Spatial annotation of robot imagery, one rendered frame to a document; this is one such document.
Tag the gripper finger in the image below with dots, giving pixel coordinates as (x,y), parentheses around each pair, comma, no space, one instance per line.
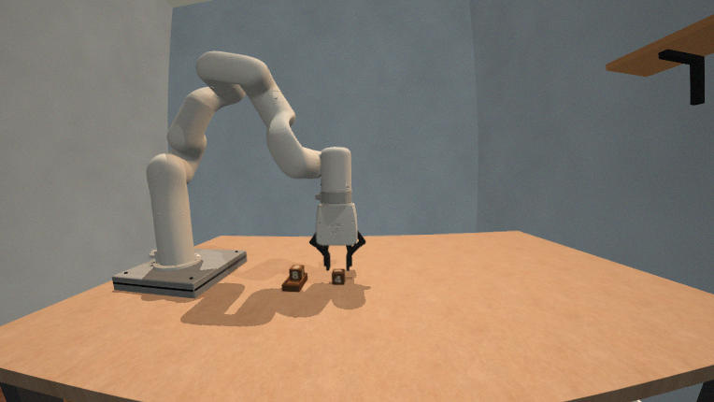
(352,249)
(323,250)

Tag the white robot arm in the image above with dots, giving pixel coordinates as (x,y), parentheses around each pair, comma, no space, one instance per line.
(168,176)

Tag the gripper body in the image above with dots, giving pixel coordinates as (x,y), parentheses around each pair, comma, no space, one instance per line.
(334,225)

